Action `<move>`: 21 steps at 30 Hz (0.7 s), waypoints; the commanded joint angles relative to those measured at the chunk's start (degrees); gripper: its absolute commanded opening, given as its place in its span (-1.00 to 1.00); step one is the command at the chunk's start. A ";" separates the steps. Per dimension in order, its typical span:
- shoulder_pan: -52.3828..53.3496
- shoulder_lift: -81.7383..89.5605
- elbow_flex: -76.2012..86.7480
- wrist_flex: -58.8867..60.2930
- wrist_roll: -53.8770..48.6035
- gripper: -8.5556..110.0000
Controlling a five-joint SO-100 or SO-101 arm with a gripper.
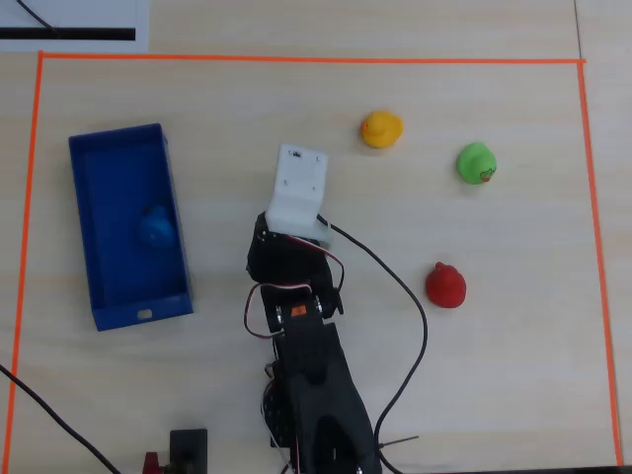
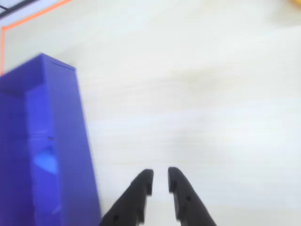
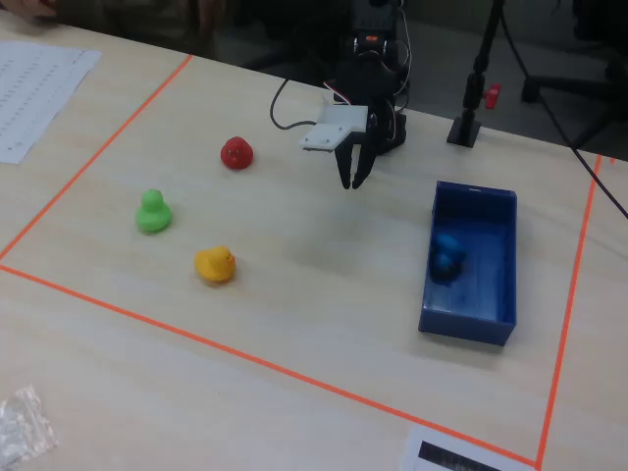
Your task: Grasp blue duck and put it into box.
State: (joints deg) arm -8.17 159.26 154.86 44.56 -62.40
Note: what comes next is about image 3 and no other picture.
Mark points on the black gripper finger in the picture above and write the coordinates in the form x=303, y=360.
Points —
x=367, y=164
x=346, y=167

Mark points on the blue rubber duck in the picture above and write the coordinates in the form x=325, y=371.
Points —
x=446, y=255

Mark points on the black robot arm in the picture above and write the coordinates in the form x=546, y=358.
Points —
x=395, y=132

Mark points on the red rubber duck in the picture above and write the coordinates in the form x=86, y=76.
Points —
x=237, y=154

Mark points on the blue plastic box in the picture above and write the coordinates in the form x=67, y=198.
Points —
x=490, y=275

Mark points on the yellow rubber duck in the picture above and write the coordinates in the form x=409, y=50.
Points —
x=213, y=267

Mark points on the green rubber duck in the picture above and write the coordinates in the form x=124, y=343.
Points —
x=153, y=216

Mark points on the person's hand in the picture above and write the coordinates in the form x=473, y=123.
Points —
x=34, y=9

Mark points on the red clamp knob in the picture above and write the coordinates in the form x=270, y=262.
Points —
x=492, y=95

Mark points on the black office chair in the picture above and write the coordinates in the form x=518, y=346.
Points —
x=554, y=83

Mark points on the orange tape strip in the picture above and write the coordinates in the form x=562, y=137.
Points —
x=572, y=294
x=98, y=154
x=245, y=356

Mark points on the white paper with black bar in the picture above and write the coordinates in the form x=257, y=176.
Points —
x=414, y=441

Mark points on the printed white paper sheet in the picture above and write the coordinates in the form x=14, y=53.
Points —
x=34, y=98

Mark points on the clear plastic bag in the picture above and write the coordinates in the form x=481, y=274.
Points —
x=19, y=432

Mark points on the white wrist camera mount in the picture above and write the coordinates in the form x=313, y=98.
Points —
x=333, y=130

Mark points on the black camera stand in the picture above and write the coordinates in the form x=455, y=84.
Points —
x=463, y=130

